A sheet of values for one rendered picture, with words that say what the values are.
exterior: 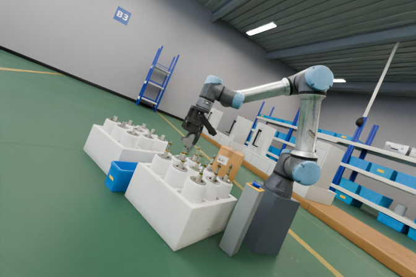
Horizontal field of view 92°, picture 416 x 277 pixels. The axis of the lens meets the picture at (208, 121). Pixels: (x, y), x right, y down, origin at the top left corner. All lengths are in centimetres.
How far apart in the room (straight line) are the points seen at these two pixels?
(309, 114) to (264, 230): 60
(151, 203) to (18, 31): 698
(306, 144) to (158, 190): 68
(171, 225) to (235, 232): 29
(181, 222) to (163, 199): 13
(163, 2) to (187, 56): 180
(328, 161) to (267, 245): 186
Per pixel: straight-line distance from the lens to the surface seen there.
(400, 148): 544
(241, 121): 425
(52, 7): 753
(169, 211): 90
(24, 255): 79
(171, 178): 94
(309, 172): 101
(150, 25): 739
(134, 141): 125
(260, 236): 115
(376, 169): 544
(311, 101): 101
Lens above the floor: 52
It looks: 1 degrees down
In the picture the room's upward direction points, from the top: 23 degrees clockwise
